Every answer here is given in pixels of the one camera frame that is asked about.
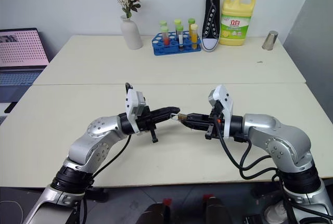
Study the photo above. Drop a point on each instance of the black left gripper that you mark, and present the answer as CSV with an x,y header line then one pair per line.
x,y
145,122

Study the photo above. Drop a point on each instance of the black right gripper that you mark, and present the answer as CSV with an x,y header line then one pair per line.
x,y
216,128

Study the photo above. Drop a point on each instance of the brass padlock with silver shackle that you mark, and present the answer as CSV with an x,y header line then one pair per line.
x,y
182,117

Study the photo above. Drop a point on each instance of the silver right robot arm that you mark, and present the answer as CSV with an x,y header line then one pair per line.
x,y
281,141

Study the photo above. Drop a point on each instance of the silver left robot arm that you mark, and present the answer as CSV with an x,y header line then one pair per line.
x,y
86,146

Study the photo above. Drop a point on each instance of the blue test tube rack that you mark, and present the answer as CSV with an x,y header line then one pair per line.
x,y
171,50

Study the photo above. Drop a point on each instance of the green-capped tube with red liquid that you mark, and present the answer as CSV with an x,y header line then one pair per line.
x,y
165,38

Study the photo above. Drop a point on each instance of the green-capped tube with white label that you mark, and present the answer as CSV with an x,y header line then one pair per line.
x,y
180,37

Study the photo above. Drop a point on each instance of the yellow-capped tube with orange liquid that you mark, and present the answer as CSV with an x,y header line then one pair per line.
x,y
194,37

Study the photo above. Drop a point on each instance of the white ceramic vase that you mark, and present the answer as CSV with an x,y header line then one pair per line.
x,y
132,35

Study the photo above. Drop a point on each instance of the dark rounded shape with red tip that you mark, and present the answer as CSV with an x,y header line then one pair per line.
x,y
156,213
216,211

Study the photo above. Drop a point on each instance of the yellow detergent pump bottle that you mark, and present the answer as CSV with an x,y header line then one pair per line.
x,y
235,30

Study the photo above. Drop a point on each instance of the black canvas sneaker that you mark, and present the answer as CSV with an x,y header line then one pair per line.
x,y
211,18

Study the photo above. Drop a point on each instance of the silver metal cup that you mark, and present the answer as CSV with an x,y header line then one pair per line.
x,y
270,40

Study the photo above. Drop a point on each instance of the white shoe on floor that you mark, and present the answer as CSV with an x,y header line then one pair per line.
x,y
274,212

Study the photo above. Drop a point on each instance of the open grey laptop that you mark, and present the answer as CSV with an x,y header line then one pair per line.
x,y
20,52

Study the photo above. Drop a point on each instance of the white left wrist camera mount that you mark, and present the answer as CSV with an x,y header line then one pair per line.
x,y
131,104

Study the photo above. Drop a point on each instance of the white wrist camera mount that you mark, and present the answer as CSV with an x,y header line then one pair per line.
x,y
131,104
225,99

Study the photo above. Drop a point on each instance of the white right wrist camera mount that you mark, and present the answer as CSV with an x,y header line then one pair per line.
x,y
225,99

